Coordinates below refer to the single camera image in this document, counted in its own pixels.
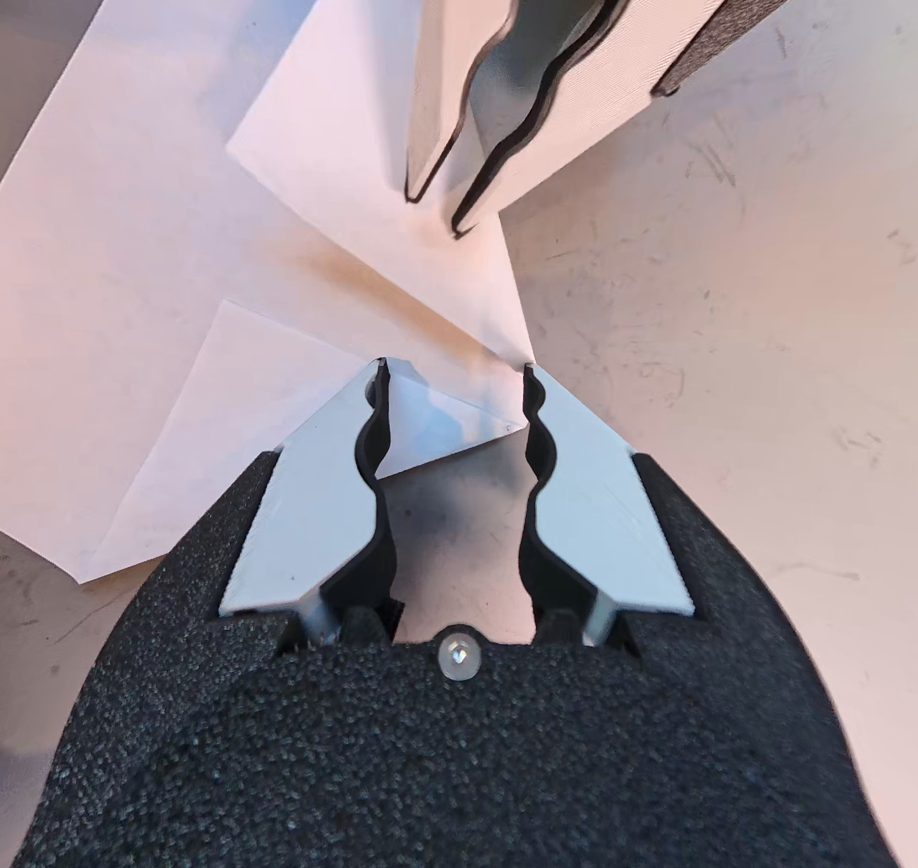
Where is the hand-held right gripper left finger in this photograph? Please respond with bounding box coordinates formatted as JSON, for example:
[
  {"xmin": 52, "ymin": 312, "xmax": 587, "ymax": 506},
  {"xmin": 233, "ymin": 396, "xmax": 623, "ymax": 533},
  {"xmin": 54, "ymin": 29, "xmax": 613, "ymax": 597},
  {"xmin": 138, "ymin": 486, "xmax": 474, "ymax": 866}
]
[{"xmin": 219, "ymin": 357, "xmax": 399, "ymax": 645}]

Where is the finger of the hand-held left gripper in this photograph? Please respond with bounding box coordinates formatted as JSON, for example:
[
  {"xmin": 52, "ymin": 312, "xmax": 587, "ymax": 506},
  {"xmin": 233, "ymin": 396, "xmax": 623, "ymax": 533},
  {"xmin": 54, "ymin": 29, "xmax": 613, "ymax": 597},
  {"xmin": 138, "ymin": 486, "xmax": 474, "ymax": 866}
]
[
  {"xmin": 404, "ymin": 0, "xmax": 529, "ymax": 203},
  {"xmin": 450, "ymin": 0, "xmax": 766, "ymax": 239}
]

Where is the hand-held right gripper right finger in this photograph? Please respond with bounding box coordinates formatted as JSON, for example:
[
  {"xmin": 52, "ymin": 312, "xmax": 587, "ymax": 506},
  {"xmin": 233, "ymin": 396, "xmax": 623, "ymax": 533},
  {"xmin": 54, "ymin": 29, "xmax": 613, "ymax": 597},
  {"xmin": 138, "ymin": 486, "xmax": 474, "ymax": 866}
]
[{"xmin": 520, "ymin": 363, "xmax": 697, "ymax": 647}]

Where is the white paper sheet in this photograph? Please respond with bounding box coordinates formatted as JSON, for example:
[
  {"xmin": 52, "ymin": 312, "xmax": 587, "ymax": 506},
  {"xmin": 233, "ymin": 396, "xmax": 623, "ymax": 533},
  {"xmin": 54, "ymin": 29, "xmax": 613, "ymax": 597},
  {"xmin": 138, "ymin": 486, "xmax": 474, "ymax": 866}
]
[{"xmin": 0, "ymin": 0, "xmax": 537, "ymax": 585}]

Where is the grey desk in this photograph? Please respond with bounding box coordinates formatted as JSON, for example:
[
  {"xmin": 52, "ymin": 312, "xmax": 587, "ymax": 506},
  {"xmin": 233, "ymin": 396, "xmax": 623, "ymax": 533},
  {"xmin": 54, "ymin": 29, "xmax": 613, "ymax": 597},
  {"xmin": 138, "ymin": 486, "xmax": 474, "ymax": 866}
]
[{"xmin": 0, "ymin": 0, "xmax": 918, "ymax": 868}]

